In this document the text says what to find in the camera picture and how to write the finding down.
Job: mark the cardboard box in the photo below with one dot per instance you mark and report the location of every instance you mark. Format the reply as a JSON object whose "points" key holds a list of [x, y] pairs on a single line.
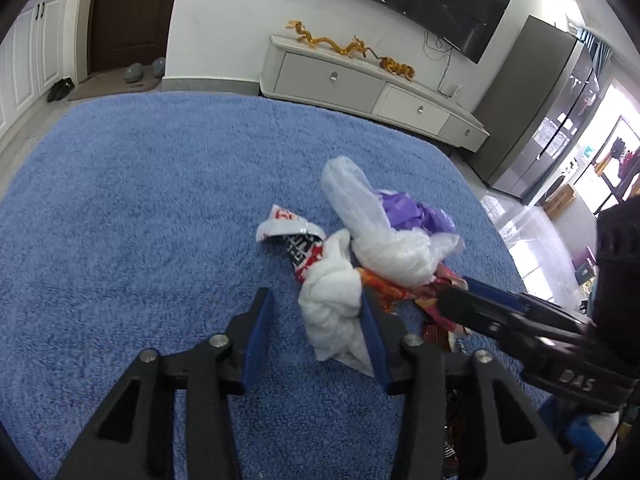
{"points": [[559, 201]]}

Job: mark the purple plastic wrapper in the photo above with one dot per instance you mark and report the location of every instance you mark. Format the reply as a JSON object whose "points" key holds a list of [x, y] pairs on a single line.
{"points": [[405, 213]]}

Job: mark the blue fluffy bed cover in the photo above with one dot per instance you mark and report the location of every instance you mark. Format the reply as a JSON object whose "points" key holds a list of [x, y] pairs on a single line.
{"points": [[132, 225]]}

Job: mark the orange snack wrapper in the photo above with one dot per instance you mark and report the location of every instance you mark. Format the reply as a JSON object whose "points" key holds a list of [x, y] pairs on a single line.
{"points": [[435, 328]]}

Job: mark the dark brown door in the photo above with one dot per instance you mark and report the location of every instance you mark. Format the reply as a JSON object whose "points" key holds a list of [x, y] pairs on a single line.
{"points": [[124, 32]]}

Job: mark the grey white TV cabinet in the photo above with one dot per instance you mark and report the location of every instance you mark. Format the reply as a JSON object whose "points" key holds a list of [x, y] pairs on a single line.
{"points": [[294, 72]]}

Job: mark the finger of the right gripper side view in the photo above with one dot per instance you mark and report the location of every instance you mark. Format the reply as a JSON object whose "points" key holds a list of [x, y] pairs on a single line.
{"points": [[505, 316]]}

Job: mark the grey steel refrigerator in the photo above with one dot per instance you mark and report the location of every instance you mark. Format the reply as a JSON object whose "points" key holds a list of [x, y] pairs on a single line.
{"points": [[533, 108]]}

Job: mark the clear white plastic bag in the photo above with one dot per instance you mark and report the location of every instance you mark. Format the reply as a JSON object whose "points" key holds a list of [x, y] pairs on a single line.
{"points": [[406, 258]]}

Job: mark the white red wrapper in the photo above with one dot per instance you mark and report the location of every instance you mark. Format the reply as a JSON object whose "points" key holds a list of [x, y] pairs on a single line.
{"points": [[303, 240]]}

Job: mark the golden dragon ornament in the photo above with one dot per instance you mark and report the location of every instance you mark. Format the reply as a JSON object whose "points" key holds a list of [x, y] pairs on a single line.
{"points": [[356, 46]]}

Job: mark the white wall cupboards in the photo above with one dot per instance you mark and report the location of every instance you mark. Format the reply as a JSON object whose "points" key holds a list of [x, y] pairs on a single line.
{"points": [[31, 58]]}

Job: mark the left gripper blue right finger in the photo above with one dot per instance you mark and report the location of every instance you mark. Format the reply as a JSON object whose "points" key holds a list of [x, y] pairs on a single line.
{"points": [[497, 432]]}

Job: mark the white tissue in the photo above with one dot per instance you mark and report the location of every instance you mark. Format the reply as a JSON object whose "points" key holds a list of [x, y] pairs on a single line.
{"points": [[330, 304]]}

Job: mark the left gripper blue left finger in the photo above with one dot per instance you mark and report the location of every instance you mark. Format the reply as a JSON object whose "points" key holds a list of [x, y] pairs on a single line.
{"points": [[131, 433]]}

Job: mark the golden tiger ornament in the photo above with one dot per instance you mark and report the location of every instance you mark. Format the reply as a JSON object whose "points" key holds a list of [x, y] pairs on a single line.
{"points": [[396, 68]]}

